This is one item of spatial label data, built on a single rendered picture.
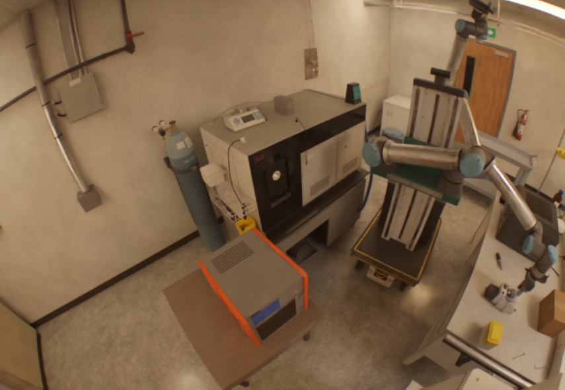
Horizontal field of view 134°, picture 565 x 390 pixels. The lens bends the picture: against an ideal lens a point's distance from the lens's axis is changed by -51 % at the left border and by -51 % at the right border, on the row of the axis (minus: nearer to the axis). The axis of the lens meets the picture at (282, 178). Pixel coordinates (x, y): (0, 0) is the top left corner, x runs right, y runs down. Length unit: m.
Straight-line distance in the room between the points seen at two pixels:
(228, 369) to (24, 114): 2.27
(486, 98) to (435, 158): 3.43
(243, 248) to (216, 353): 0.65
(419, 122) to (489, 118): 3.07
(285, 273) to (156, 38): 1.98
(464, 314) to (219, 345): 1.36
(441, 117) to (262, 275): 1.42
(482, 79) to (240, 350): 4.67
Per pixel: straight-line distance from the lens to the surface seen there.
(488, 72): 4.57
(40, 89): 2.13
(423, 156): 1.31
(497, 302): 1.61
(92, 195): 2.28
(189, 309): 1.63
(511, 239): 1.96
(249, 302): 1.06
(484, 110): 4.67
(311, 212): 1.92
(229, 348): 1.46
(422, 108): 1.71
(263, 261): 1.16
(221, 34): 2.41
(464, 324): 1.47
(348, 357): 2.14
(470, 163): 1.22
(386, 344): 2.23
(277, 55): 2.78
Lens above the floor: 2.07
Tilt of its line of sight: 35 degrees down
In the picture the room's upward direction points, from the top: 6 degrees counter-clockwise
